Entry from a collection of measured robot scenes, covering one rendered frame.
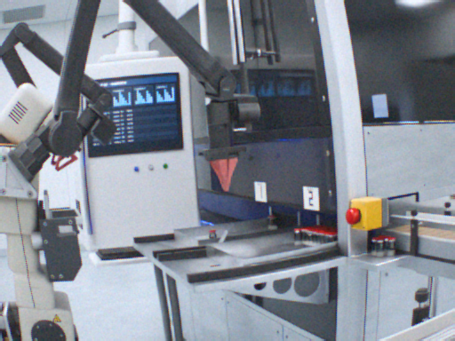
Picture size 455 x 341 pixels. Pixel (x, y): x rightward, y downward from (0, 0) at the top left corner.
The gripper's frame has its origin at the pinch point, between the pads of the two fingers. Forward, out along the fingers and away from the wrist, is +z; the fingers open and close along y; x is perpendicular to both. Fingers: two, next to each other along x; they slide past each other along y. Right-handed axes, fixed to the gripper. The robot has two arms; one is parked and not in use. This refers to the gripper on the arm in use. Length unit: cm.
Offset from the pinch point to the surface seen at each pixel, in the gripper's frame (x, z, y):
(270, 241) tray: 19.9, 19.1, 19.0
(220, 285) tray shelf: -10.8, 20.9, -7.4
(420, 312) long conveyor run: -82, 11, -6
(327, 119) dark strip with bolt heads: -4.1, -13.8, 27.3
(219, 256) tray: 9.3, 18.3, -0.1
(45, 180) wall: 544, 16, -35
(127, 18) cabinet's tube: 95, -67, -3
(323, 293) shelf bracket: -0.9, 32.6, 24.8
